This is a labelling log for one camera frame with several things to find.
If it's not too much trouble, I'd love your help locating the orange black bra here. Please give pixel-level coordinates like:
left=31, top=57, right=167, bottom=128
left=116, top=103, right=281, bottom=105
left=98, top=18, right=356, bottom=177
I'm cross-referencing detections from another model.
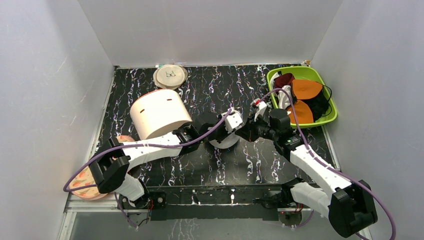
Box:
left=286, top=79, right=332, bottom=124

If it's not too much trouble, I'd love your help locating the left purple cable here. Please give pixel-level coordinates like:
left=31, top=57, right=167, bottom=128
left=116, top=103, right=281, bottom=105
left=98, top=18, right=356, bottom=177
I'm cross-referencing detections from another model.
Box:
left=62, top=107, right=234, bottom=229

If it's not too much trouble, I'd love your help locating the white cloth in basin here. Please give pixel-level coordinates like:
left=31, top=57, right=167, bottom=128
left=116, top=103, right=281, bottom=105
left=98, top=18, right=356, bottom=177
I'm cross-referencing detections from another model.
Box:
left=277, top=85, right=292, bottom=110

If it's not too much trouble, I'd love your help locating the purple cable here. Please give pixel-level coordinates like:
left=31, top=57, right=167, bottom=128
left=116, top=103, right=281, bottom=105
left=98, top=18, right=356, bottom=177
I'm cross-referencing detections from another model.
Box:
left=62, top=107, right=234, bottom=229
left=255, top=88, right=397, bottom=240

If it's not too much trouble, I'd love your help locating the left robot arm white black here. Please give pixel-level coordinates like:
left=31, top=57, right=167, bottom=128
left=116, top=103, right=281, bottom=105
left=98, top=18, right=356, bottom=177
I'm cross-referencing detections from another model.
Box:
left=88, top=120, right=242, bottom=208

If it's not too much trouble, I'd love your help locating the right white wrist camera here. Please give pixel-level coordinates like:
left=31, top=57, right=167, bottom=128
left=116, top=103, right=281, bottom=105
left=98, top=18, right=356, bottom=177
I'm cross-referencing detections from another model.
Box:
left=251, top=98, right=268, bottom=122

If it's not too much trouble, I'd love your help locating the small beige round bra bag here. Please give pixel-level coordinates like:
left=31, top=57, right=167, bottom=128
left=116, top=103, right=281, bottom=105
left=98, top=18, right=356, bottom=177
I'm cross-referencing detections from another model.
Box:
left=153, top=64, right=188, bottom=90

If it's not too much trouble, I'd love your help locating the dark red bra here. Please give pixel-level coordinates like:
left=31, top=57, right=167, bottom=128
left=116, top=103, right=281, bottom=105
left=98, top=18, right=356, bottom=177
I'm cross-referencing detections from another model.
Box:
left=273, top=73, right=295, bottom=89

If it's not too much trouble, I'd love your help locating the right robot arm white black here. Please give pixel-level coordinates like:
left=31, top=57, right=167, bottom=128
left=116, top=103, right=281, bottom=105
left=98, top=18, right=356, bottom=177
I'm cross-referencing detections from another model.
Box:
left=235, top=108, right=378, bottom=238

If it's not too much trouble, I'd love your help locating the large beige cylindrical laundry bag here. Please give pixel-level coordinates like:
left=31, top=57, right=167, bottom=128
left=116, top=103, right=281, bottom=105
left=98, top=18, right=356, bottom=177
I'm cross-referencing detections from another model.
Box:
left=130, top=89, right=192, bottom=140

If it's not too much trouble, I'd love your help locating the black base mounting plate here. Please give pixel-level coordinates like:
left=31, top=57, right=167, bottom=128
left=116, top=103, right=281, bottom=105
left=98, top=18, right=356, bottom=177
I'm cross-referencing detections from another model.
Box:
left=118, top=184, right=311, bottom=224

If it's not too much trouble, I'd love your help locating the pink floral flat laundry bag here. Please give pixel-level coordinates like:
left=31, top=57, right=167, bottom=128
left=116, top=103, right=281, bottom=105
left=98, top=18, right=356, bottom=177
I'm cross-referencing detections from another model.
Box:
left=69, top=135, right=135, bottom=201

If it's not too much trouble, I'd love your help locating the white mesh laundry bag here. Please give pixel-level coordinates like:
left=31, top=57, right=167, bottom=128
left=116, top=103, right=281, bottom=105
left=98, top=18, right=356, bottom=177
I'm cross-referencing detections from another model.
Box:
left=209, top=133, right=240, bottom=149

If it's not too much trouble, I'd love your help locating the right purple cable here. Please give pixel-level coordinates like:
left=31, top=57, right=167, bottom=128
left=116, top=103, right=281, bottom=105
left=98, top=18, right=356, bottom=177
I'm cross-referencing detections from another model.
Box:
left=255, top=88, right=397, bottom=240

